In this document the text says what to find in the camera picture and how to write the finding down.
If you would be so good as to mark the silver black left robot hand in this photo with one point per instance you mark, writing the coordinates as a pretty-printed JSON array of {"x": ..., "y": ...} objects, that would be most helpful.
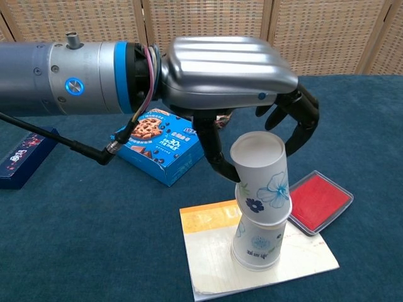
[{"x": 226, "y": 72}]

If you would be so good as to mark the white paper cup blue flower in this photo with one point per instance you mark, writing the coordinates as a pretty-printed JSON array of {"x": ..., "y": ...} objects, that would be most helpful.
[{"x": 261, "y": 157}]

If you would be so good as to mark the white paper cup grey print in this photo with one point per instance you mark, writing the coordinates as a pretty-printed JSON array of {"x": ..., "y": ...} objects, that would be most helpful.
[{"x": 258, "y": 242}]

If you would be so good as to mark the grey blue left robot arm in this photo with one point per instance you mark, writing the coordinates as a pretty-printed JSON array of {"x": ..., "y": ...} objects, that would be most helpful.
[{"x": 47, "y": 78}]

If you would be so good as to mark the red white snack packet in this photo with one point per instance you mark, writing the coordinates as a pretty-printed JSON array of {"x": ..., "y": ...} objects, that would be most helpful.
[{"x": 223, "y": 122}]

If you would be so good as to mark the woven bamboo folding screen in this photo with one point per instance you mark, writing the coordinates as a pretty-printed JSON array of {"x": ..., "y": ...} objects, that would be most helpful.
[{"x": 220, "y": 19}]

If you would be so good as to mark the blue cookie box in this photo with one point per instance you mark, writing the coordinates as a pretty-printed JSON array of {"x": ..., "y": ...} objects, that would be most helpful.
[{"x": 163, "y": 157}]

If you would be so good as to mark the dark blue table cloth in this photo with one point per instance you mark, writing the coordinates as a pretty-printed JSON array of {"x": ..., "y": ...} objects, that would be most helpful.
[{"x": 362, "y": 126}]

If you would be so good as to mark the red ink pad clear case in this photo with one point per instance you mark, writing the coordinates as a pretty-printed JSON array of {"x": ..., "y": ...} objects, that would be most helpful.
[{"x": 318, "y": 201}]

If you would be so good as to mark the yellow white booklet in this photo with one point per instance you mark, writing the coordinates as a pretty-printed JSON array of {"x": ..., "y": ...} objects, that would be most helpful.
[{"x": 214, "y": 251}]

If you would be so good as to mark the long dark blue box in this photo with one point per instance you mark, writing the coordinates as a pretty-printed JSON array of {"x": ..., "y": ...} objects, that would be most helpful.
[{"x": 19, "y": 163}]

